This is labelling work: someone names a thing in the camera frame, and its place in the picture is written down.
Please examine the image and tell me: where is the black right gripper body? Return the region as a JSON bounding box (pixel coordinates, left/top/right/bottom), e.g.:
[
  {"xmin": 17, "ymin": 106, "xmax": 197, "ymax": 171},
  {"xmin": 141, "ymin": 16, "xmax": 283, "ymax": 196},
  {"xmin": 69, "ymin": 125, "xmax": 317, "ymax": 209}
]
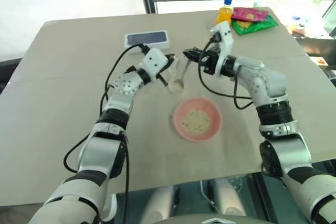
[{"xmin": 198, "ymin": 45, "xmax": 222, "ymax": 76}]

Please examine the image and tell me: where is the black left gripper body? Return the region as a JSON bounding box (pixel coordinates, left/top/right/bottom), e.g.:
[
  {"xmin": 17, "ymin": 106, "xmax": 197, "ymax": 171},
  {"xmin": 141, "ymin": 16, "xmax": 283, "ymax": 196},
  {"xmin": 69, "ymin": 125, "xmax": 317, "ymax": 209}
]
[{"xmin": 157, "ymin": 57, "xmax": 176, "ymax": 78}]

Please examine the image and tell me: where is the clear glass mug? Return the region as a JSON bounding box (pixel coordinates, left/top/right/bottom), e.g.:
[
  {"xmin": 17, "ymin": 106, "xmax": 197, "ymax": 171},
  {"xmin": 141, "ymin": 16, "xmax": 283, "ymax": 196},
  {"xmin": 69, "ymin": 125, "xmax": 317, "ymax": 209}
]
[{"xmin": 167, "ymin": 55, "xmax": 187, "ymax": 94}]

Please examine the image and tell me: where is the metal spoon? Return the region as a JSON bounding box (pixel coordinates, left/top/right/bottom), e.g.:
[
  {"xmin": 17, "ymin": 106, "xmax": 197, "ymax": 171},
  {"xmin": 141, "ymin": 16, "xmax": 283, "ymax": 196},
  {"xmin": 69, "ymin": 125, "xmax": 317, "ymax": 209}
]
[{"xmin": 172, "ymin": 59, "xmax": 191, "ymax": 89}]

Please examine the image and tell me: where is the oatmeal in glass mug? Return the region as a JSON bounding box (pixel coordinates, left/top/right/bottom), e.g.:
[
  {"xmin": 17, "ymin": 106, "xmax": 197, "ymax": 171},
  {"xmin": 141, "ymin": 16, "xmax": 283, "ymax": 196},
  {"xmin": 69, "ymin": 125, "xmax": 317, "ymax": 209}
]
[{"xmin": 170, "ymin": 80, "xmax": 185, "ymax": 91}]

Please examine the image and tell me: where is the pink bowl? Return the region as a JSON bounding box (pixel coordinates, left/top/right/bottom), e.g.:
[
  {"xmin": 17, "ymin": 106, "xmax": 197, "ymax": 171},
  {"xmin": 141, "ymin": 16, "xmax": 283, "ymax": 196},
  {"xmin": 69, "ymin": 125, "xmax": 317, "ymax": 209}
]
[{"xmin": 173, "ymin": 98, "xmax": 223, "ymax": 142}]

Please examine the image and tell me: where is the oatmeal in pink bowl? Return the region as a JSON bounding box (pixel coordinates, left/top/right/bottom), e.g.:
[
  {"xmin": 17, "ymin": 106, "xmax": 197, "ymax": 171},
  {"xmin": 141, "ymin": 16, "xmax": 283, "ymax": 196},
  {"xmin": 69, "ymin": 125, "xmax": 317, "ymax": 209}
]
[{"xmin": 181, "ymin": 110, "xmax": 212, "ymax": 134}]

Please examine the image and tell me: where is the white phone box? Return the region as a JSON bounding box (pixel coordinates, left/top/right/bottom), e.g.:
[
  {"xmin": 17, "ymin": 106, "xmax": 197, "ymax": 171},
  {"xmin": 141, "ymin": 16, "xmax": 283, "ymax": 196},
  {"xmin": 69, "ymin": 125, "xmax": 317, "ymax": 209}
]
[{"xmin": 123, "ymin": 30, "xmax": 172, "ymax": 51}]

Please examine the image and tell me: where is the orange juice bottle blue cap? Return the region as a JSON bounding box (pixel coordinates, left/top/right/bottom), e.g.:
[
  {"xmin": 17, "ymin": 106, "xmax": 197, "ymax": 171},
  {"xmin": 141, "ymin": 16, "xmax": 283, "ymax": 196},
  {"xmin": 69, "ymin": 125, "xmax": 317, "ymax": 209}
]
[{"xmin": 216, "ymin": 0, "xmax": 235, "ymax": 26}]

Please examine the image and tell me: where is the green snack bag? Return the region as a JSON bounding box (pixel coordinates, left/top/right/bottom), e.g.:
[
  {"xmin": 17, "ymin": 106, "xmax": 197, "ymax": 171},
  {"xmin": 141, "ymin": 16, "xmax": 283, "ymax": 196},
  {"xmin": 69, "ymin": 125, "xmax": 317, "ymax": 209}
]
[{"xmin": 232, "ymin": 15, "xmax": 279, "ymax": 36}]

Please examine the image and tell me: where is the pink snack bag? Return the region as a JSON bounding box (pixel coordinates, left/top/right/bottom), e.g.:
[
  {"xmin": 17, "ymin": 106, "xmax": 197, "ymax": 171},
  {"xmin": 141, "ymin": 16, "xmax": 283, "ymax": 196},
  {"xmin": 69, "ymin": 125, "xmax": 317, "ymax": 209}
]
[{"xmin": 230, "ymin": 6, "xmax": 270, "ymax": 23}]

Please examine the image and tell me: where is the silver robot leg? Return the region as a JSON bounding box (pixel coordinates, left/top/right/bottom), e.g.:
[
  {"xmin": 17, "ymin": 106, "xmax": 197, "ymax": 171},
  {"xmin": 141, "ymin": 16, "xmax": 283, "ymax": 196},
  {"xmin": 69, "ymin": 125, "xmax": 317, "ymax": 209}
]
[
  {"xmin": 140, "ymin": 185, "xmax": 176, "ymax": 224},
  {"xmin": 213, "ymin": 178, "xmax": 248, "ymax": 217}
]

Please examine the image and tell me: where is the grey robot torso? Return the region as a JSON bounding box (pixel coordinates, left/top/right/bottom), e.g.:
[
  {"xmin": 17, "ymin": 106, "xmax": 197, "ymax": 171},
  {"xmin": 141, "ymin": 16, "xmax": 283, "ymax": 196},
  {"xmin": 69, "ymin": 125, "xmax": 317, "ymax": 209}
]
[{"xmin": 166, "ymin": 214, "xmax": 266, "ymax": 224}]

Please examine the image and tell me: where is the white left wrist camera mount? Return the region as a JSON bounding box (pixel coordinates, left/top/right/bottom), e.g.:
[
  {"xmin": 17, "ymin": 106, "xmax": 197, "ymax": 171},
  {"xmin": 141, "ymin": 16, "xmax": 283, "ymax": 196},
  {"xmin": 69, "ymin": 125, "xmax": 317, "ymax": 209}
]
[{"xmin": 136, "ymin": 47, "xmax": 170, "ymax": 81}]

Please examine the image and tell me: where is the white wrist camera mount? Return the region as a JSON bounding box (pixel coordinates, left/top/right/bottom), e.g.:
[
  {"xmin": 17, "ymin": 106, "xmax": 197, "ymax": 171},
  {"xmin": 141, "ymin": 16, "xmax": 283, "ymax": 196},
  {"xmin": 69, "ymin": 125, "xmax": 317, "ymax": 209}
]
[
  {"xmin": 208, "ymin": 21, "xmax": 235, "ymax": 78},
  {"xmin": 136, "ymin": 47, "xmax": 170, "ymax": 81}
]

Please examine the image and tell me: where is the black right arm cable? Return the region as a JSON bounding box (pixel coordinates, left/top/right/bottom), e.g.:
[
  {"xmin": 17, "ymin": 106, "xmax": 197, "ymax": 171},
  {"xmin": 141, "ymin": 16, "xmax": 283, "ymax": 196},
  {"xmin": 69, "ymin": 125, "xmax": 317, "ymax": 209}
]
[{"xmin": 197, "ymin": 33, "xmax": 257, "ymax": 110}]

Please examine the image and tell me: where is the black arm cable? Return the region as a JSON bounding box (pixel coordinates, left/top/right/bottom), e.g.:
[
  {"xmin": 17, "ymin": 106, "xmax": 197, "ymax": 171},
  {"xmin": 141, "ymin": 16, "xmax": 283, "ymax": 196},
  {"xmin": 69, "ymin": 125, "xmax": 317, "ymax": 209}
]
[
  {"xmin": 197, "ymin": 33, "xmax": 257, "ymax": 110},
  {"xmin": 62, "ymin": 42, "xmax": 151, "ymax": 224}
]

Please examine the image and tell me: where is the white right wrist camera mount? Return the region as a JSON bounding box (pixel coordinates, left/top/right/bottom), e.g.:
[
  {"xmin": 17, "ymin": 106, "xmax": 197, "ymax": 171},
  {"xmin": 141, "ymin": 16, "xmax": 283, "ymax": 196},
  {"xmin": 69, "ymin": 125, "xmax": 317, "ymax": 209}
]
[{"xmin": 208, "ymin": 21, "xmax": 235, "ymax": 78}]

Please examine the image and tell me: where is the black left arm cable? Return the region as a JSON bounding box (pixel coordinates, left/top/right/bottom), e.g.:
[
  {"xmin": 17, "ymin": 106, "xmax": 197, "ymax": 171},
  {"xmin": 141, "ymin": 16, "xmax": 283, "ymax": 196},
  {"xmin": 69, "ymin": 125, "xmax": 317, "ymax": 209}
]
[{"xmin": 62, "ymin": 42, "xmax": 151, "ymax": 224}]

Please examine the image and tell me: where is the thin white cable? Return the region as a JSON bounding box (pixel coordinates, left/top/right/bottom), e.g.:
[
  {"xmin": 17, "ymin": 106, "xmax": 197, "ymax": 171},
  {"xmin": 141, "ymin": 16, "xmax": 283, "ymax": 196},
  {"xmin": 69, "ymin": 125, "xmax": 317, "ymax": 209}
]
[{"xmin": 199, "ymin": 180, "xmax": 219, "ymax": 210}]

